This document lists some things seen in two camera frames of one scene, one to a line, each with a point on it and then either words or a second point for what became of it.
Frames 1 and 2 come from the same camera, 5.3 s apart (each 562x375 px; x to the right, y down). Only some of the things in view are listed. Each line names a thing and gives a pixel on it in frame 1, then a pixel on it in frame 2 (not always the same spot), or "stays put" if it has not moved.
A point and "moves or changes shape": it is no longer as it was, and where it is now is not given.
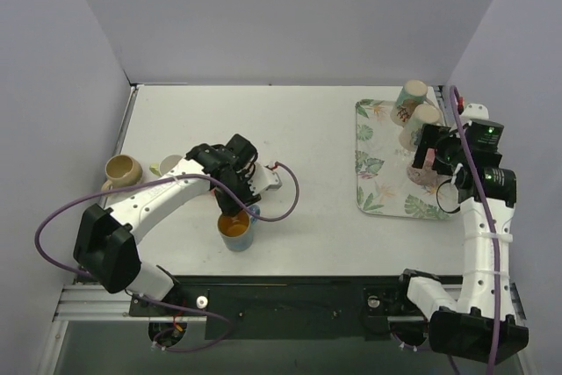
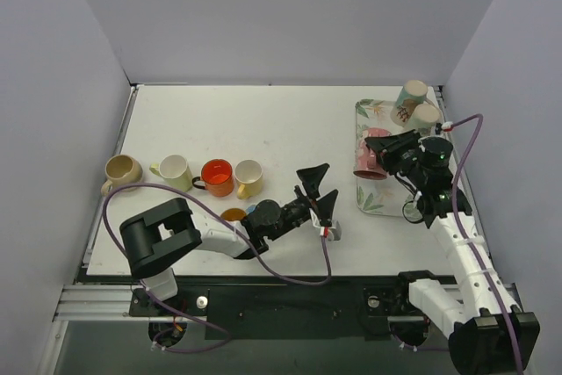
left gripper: [231, 196] to [308, 204]
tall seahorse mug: [422, 114] stays put
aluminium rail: [77, 303] stays put
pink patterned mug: [426, 177] moves or changes shape
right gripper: [423, 147] to [396, 155]
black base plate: [283, 307] stays put
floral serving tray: [383, 186] stays put
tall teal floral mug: [413, 94] stays put
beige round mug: [121, 170] stays put
